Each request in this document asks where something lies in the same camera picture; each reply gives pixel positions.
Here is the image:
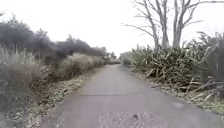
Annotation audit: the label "grey asphalt path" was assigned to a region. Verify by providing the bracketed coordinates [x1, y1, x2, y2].
[36, 63, 224, 128]

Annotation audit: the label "green flax bushes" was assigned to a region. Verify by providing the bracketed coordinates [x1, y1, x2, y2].
[118, 31, 224, 101]

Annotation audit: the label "leaf-strewn grass verge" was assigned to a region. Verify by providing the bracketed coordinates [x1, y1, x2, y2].
[122, 64, 224, 117]
[6, 67, 103, 128]

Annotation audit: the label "group of bare trees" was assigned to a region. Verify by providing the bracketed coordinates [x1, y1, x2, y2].
[121, 0, 224, 50]

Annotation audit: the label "pale tall grass bushes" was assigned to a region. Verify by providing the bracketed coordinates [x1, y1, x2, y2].
[0, 45, 107, 112]

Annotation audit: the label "row of dark trees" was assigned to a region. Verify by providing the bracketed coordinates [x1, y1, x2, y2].
[0, 13, 118, 65]

